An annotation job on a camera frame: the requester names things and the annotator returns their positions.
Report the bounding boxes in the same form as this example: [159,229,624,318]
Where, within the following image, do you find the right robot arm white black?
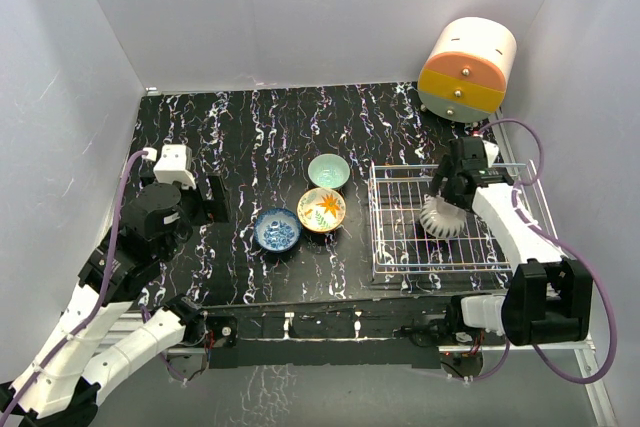
[419,136,593,346]

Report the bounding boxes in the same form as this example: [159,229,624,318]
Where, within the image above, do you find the light green bowl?
[307,153,350,190]

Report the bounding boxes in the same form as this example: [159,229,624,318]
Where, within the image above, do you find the white wire dish rack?
[368,159,561,276]

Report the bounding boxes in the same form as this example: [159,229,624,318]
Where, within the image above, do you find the blue patterned bowl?
[254,208,302,253]

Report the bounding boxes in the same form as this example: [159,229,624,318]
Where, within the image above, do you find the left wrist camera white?
[153,144,196,190]

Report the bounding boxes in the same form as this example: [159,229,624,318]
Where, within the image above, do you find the round drawer cabinet pastel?
[417,17,517,124]

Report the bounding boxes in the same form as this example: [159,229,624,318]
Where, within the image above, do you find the orange flower bowl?
[296,187,346,233]

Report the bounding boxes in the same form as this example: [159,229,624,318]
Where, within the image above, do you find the black front mounting bar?
[202,309,486,373]

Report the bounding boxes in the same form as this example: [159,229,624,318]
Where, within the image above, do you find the purple cable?
[414,117,619,386]
[0,148,157,413]

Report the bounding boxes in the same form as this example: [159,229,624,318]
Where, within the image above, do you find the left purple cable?
[0,148,157,413]

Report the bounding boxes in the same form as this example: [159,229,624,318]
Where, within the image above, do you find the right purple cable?
[414,117,619,386]

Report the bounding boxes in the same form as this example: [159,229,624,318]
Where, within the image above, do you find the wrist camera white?
[153,144,196,190]
[482,140,500,168]

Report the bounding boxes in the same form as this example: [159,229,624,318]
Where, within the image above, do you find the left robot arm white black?
[1,174,230,426]

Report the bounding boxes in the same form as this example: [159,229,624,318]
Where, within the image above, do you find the white striped bowl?
[419,196,466,239]

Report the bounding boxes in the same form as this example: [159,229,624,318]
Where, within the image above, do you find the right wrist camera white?
[482,140,500,168]

